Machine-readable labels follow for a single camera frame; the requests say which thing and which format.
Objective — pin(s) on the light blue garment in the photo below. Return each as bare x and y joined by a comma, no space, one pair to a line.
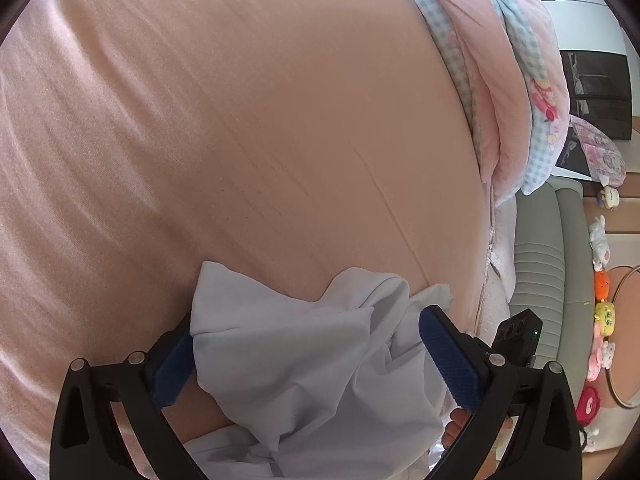
300,360

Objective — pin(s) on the thin hoop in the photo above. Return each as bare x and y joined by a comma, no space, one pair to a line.
609,350

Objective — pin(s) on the white wardrobe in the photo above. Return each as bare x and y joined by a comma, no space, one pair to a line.
575,25

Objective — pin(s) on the small pale plush toy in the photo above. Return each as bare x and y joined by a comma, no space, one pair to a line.
610,197

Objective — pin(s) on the person's right hand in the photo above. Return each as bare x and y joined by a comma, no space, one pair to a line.
456,427

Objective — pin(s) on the dark glass cabinet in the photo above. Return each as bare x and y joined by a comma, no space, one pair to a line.
600,90

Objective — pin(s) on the orange plush toy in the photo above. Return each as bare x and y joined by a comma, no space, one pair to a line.
601,285

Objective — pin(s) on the red plush toy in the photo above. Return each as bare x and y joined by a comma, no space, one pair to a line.
589,404

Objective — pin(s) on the pink plush toy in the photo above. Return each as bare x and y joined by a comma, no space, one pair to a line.
600,360

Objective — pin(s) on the grey padded headboard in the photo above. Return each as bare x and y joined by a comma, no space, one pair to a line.
545,280

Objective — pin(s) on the pink checked quilt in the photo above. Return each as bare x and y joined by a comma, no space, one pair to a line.
500,60

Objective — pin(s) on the black and white plush toy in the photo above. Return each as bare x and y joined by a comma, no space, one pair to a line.
590,440

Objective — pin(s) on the pink printed bag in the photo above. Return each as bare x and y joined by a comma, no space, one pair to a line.
600,155

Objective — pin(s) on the pink bed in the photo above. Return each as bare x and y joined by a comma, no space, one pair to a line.
225,135

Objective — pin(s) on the yellow plush toy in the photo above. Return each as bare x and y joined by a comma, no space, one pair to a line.
605,316

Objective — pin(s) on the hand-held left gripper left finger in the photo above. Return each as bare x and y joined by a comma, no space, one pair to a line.
172,375

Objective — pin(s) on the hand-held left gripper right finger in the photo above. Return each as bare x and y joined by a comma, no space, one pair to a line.
450,360

